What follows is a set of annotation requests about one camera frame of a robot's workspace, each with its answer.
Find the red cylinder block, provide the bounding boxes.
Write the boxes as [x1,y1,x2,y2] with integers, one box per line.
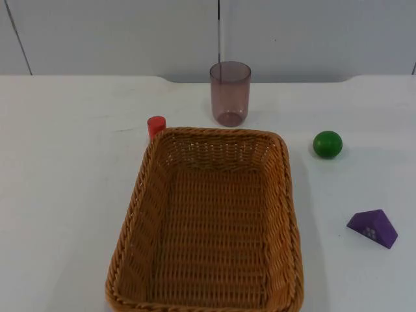
[146,115,168,140]

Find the brown wicker basket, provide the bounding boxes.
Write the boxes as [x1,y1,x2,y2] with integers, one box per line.
[105,126,305,312]

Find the purple triangular block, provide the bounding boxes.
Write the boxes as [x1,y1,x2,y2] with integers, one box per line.
[346,209,398,250]

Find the clear purple cup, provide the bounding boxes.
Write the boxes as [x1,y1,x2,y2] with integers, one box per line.
[209,60,252,127]

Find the green ball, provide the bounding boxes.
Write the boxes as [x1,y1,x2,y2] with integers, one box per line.
[313,130,344,160]

